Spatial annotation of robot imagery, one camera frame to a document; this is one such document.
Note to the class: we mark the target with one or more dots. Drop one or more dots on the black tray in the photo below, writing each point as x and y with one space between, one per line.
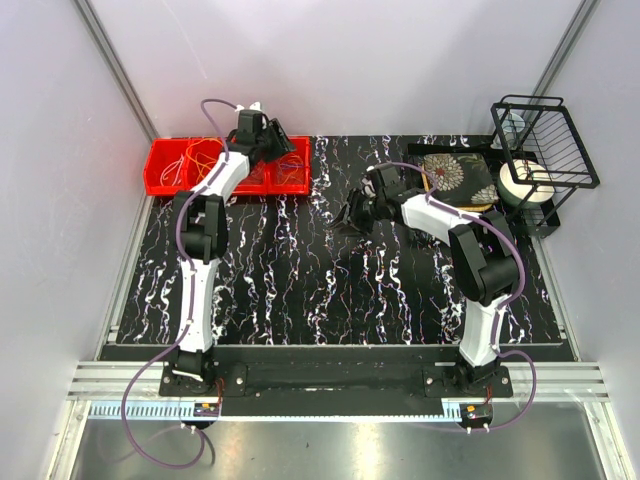
540 221

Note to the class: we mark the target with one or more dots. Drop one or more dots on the aluminium frame rail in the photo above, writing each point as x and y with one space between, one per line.
98 380

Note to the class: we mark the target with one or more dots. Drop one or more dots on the floral square plate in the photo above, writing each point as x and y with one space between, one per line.
462 180

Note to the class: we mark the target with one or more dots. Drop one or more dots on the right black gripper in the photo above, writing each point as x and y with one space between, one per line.
350 212

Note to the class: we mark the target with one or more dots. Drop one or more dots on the red storage bin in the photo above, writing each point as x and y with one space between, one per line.
291 173
258 182
200 156
162 171

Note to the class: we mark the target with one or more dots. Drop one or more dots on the glass cup in rack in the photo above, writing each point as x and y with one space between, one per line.
513 126

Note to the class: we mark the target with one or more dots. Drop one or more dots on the white green bowl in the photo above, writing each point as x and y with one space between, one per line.
529 185

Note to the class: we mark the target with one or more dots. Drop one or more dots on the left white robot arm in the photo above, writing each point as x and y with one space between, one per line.
201 237

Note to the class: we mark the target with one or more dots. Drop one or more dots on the black wire dish rack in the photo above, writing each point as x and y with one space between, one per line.
552 136

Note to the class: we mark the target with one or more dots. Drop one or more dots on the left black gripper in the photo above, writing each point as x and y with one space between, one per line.
279 135

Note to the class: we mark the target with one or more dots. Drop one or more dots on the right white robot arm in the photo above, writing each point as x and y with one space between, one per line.
488 268

